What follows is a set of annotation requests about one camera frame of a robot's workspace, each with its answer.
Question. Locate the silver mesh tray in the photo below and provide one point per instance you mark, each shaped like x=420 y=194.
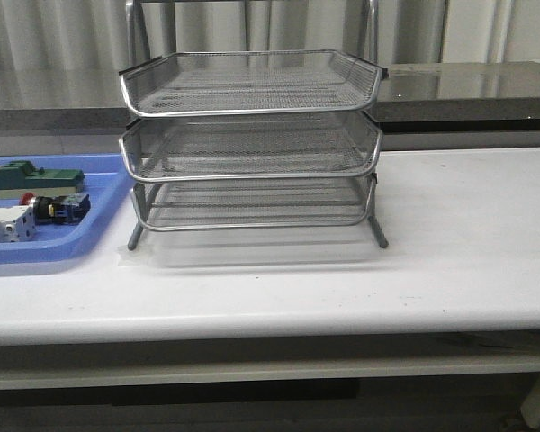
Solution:
x=260 y=146
x=250 y=82
x=253 y=203

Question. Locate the silver metal rack frame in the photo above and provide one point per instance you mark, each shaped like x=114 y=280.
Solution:
x=137 y=40

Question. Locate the blue plastic tray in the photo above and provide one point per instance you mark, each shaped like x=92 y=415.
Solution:
x=55 y=248

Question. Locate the white circuit breaker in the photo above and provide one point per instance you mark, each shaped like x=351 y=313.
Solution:
x=17 y=224

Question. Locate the red emergency stop button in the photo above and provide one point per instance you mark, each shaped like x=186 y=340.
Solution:
x=60 y=210

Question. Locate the green terminal block module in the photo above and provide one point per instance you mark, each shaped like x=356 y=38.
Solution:
x=20 y=177

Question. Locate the dark steel back counter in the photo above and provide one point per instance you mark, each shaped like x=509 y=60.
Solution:
x=414 y=98

